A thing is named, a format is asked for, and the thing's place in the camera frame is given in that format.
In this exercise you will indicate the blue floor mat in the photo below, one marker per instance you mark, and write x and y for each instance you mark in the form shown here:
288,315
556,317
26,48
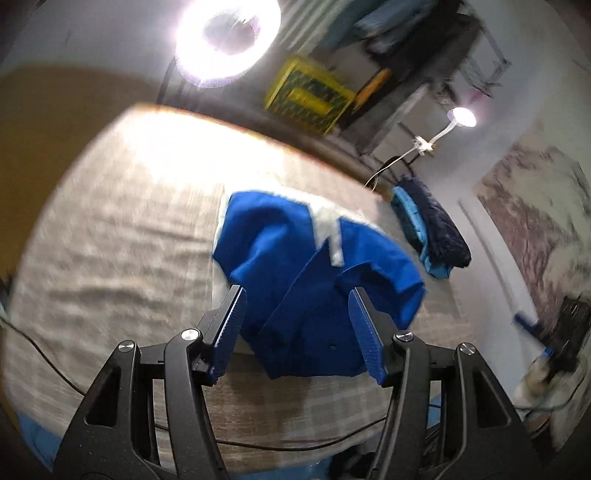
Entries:
37,438

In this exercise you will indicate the black hanging jacket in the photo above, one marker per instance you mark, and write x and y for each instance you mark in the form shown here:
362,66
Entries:
425,50

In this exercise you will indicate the pale blurred object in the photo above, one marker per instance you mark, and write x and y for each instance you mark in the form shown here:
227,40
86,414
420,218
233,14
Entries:
540,381

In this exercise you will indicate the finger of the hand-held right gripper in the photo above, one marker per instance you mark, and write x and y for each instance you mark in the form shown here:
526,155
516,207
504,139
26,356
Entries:
531,325

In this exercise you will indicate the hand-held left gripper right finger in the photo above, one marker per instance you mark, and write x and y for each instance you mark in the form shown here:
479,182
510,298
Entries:
367,337

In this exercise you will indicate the yellow and green patterned box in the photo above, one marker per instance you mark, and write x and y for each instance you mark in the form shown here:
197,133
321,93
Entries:
309,97

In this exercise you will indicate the white and blue jacket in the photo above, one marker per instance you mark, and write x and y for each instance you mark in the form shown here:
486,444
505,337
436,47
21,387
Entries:
277,240

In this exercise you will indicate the grey plaid blanket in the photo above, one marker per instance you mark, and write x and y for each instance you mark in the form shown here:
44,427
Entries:
115,230

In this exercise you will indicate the stack of folded blue clothes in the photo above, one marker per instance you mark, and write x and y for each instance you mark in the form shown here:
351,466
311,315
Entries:
438,226

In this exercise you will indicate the orange-brown hanging cloth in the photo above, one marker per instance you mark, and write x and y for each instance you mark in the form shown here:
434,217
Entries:
374,85

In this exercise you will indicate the black metal clothes rack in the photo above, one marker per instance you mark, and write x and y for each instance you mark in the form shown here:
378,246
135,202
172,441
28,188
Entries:
485,74

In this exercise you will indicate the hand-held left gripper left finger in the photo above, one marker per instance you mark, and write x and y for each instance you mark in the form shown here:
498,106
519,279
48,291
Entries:
228,332

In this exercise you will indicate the white clip lamp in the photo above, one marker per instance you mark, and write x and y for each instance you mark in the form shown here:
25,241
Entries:
463,117

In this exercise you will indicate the folded light blue jacket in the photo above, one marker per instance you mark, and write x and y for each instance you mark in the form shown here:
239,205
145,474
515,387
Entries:
406,207

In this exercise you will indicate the landscape wall poster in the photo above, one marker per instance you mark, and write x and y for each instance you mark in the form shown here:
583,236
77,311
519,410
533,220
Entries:
545,207

